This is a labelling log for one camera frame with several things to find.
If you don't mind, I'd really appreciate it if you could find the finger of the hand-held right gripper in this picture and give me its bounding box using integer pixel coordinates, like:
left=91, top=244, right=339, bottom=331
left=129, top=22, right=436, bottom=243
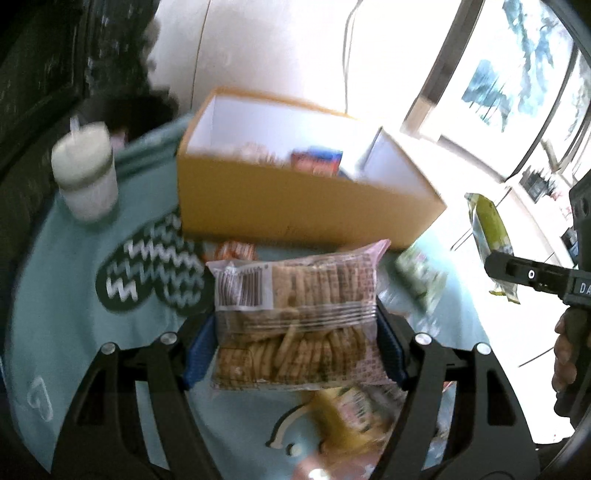
left=484, top=249, right=573, bottom=301

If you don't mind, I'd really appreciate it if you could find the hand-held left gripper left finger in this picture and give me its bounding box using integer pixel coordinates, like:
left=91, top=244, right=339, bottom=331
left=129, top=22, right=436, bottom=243
left=51, top=316, right=218, bottom=480

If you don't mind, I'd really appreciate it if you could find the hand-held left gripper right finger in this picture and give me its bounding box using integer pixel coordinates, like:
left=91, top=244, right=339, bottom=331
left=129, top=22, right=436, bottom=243
left=376, top=295, right=541, bottom=480

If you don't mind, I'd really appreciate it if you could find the olive green snack packet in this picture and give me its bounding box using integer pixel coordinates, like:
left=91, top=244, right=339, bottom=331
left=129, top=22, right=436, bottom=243
left=464, top=191, right=522, bottom=304

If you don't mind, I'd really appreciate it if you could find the clear biscuit packet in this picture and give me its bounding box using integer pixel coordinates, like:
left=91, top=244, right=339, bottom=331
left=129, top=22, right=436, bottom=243
left=205, top=239, right=404, bottom=392

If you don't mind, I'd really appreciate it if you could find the yellow cardboard box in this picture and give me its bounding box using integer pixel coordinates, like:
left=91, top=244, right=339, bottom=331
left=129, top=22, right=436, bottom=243
left=175, top=88, right=448, bottom=252

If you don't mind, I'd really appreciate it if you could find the person's right hand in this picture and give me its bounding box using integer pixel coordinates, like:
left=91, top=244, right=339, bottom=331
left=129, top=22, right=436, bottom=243
left=551, top=314, right=578, bottom=393

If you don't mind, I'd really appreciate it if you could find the green white snack packet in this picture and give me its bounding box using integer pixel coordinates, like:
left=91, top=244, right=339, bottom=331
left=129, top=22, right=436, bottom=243
left=396, top=244, right=448, bottom=315

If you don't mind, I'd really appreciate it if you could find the yellow long snack packet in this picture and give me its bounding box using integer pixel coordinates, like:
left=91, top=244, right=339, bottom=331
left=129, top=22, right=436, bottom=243
left=309, top=387, right=393, bottom=462

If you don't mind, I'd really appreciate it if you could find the orange snack packet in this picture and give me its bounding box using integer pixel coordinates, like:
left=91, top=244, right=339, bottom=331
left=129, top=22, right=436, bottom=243
left=212, top=240, right=257, bottom=264

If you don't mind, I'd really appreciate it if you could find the teal printed tablecloth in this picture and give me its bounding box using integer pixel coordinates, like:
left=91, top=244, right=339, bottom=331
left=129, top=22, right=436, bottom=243
left=0, top=113, right=490, bottom=480

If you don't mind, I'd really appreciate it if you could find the framed bird painting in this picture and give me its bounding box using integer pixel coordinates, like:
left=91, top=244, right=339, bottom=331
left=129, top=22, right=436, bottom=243
left=540, top=46, right=591, bottom=176

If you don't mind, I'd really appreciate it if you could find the framed lotus painting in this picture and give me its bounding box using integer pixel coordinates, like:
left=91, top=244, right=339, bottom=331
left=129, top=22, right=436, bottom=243
left=402, top=0, right=578, bottom=181

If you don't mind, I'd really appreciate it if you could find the red blue snack packet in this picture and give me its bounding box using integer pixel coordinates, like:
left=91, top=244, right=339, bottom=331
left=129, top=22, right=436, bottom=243
left=290, top=147, right=345, bottom=177

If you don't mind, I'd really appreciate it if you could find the pale bun packet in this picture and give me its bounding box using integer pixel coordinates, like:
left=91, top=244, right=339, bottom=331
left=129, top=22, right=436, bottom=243
left=235, top=142, right=278, bottom=164

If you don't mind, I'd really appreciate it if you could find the white lidded cup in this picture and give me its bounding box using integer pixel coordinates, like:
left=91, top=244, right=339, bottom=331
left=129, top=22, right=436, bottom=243
left=51, top=117, right=120, bottom=222

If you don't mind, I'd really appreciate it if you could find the dark carved wooden bench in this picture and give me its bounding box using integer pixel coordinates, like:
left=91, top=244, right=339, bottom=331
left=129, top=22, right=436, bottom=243
left=0, top=0, right=181, bottom=278

